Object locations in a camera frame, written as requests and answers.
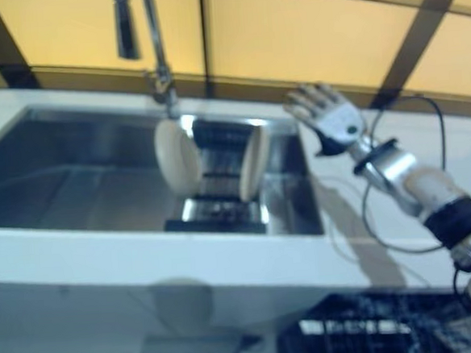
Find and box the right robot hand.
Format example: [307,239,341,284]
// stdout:
[281,79,370,160]

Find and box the cream ceramic plate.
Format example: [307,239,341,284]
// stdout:
[235,127,276,204]
[152,116,204,200]

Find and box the black tined dishwasher plate rack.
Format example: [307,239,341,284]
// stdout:
[274,284,471,353]

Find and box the built-in dishwasher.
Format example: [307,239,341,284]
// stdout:
[273,283,471,353]

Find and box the black dish drying rack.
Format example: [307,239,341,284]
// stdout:
[156,113,277,241]

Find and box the white cabinet door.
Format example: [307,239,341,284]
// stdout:
[136,260,316,353]
[0,266,160,353]

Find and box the chrome pull-down kitchen faucet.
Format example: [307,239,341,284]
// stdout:
[110,0,182,123]

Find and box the stainless steel kitchen sink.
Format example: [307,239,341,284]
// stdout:
[0,84,326,259]

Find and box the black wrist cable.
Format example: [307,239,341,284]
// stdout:
[354,89,471,309]

